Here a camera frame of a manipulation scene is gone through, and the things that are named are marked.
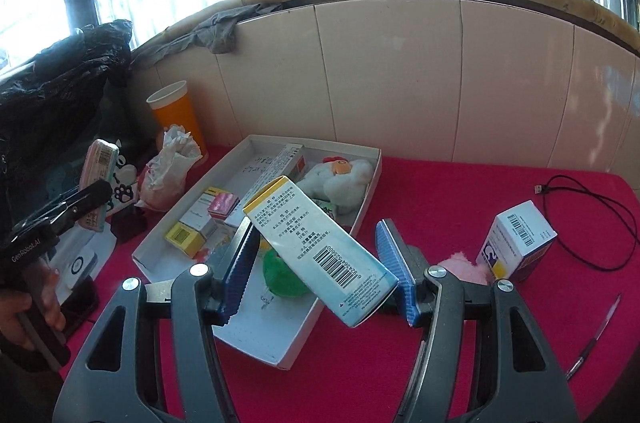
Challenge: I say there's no white plush chicken toy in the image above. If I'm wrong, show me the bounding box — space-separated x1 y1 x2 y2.
302 157 375 210

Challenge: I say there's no small pink box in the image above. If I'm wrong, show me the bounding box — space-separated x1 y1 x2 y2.
207 194 240 223

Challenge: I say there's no white box orange square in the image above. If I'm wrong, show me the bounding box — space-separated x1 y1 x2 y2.
243 144 307 199

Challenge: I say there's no red table cloth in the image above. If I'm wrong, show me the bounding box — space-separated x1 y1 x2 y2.
60 143 640 423

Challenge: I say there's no white cardboard tray box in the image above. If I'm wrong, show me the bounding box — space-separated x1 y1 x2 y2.
131 134 384 370

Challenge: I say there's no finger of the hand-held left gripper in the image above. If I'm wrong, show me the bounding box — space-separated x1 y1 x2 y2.
14 185 96 231
50 180 114 238

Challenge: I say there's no long white medicine box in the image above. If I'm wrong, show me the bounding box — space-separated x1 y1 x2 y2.
243 175 400 329

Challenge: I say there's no small white box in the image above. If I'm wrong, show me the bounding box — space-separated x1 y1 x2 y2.
177 207 219 242
223 202 250 230

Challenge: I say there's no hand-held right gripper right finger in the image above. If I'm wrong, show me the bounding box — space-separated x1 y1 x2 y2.
375 218 581 423

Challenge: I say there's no black plastic bag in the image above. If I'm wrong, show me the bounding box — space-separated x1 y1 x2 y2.
0 19 134 204

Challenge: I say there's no yellow carton box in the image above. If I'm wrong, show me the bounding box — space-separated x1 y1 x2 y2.
166 222 207 260

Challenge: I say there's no grey cloth rag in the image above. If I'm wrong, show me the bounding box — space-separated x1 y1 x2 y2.
131 2 284 69

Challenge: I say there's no white device with ring mark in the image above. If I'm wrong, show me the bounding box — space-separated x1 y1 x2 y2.
51 247 99 292

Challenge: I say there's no black usb cable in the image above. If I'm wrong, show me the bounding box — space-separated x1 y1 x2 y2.
532 175 637 274

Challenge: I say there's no dark red small block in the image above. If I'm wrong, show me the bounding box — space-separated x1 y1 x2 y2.
111 205 146 245

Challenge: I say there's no red green plush elf hat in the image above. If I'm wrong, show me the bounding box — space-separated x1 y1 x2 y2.
262 248 314 304

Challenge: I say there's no black box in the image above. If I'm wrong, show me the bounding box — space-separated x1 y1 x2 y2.
61 278 101 338

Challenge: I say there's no blue white carton box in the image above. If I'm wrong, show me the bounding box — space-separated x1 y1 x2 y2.
475 200 559 284

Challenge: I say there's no orange plastic cup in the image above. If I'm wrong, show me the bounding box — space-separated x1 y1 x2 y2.
146 80 207 162

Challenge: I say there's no pink box with barcode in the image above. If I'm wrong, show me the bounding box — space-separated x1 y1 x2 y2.
80 139 120 232

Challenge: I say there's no crumpled clear plastic bag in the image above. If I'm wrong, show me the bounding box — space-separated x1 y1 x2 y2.
136 125 204 210

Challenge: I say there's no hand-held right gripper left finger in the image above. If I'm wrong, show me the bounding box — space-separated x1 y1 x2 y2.
52 218 262 423

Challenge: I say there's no dark ballpoint pen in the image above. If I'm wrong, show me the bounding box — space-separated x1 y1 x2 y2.
565 294 622 380

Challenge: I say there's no paw print bag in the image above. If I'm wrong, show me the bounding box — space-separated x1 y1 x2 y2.
100 143 141 217

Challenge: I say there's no pink fluffy plush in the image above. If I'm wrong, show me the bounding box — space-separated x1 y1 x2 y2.
437 252 494 287

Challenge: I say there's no person's left hand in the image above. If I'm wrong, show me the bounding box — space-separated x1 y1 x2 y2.
0 264 67 348

